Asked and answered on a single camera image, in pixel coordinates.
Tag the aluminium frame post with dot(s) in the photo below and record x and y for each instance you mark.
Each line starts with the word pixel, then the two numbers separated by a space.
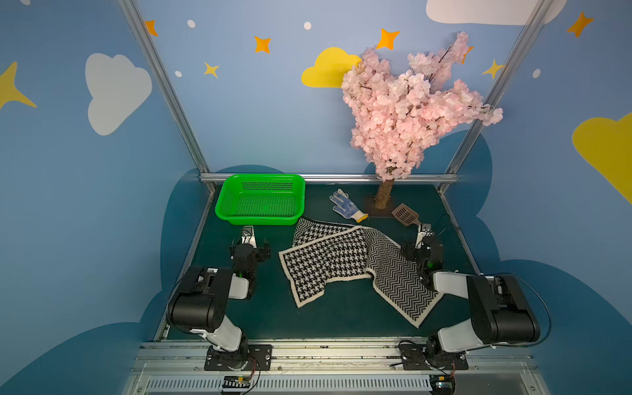
pixel 134 18
pixel 526 40

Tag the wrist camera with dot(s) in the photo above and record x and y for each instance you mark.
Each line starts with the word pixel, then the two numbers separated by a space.
pixel 248 237
pixel 424 230

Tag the green plastic basket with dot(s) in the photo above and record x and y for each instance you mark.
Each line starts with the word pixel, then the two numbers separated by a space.
pixel 261 199

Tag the aluminium front rail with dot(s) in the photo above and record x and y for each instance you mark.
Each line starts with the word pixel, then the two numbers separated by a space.
pixel 375 365

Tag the pink artificial blossom tree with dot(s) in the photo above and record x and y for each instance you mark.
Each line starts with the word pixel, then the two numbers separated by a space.
pixel 399 117

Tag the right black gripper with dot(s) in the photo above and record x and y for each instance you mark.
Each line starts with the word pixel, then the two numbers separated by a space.
pixel 425 249

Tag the right aluminium frame post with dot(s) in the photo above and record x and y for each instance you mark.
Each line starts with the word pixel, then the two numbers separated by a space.
pixel 526 40

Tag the black white patterned scarf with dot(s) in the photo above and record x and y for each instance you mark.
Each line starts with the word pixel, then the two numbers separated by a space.
pixel 324 253

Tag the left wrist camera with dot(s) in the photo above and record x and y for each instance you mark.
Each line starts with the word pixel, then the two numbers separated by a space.
pixel 248 237

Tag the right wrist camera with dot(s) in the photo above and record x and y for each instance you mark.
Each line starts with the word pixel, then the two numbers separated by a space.
pixel 424 230

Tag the white blue work glove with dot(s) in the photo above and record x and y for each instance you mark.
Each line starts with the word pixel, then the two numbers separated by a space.
pixel 346 208

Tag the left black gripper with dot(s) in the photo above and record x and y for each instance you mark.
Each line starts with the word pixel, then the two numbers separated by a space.
pixel 249 249

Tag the aluminium back frame bar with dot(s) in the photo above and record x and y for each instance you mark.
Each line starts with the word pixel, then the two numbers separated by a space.
pixel 350 178

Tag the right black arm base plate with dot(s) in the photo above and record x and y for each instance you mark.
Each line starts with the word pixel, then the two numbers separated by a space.
pixel 419 356

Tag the brown plastic slotted scoop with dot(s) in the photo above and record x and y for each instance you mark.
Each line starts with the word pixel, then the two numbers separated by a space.
pixel 405 215

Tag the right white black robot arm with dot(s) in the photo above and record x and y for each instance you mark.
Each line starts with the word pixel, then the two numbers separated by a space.
pixel 500 314

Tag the left aluminium frame post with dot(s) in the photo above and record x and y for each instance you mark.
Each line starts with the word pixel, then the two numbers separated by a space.
pixel 134 18

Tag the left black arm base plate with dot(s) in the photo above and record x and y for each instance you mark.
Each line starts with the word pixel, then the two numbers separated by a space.
pixel 257 356

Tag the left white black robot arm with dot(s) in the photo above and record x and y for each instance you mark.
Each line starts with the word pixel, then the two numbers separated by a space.
pixel 199 302

